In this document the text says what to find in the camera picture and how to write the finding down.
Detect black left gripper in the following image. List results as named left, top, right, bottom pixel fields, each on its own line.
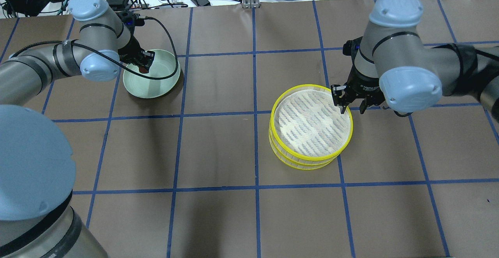
left=117, top=11, right=155, bottom=74

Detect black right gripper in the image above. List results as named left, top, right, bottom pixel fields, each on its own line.
left=330, top=38, right=386, bottom=114

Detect yellow steamer basket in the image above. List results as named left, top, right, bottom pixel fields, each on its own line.
left=269, top=84, right=354, bottom=137
left=268, top=125, right=353, bottom=171

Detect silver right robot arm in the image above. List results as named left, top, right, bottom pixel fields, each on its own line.
left=330, top=0, right=499, bottom=120

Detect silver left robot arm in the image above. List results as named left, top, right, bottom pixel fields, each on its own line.
left=1, top=0, right=155, bottom=258

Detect green plate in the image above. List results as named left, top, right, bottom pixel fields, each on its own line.
left=123, top=49, right=181, bottom=99

